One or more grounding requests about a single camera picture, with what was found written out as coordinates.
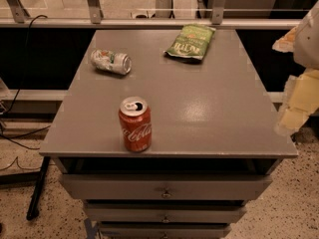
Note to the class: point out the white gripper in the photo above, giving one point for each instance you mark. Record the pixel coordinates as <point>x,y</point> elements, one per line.
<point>308,44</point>

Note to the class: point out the silver green 7up can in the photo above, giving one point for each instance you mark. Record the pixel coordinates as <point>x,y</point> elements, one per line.
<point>109,61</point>

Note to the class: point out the red Coca-Cola can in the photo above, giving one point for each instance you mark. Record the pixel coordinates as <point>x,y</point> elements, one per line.
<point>135,121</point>

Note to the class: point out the grey drawer cabinet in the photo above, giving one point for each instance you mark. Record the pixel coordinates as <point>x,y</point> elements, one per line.
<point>213,142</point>

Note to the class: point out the green chip bag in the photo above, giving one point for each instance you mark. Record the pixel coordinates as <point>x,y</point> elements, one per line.
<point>192,42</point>

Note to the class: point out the top drawer knob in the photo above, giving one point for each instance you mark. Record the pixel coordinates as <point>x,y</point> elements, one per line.
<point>166,194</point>

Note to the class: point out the drawer knob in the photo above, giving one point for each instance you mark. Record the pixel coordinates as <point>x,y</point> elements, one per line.
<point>165,220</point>
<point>166,194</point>

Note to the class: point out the middle drawer knob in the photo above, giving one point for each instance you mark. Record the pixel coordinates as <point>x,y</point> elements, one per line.
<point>165,220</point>

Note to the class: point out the black metal stand leg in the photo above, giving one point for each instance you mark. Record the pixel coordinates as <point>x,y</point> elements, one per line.
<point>33,211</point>

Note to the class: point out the metal railing frame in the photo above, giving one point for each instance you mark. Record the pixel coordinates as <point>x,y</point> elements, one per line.
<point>168,14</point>

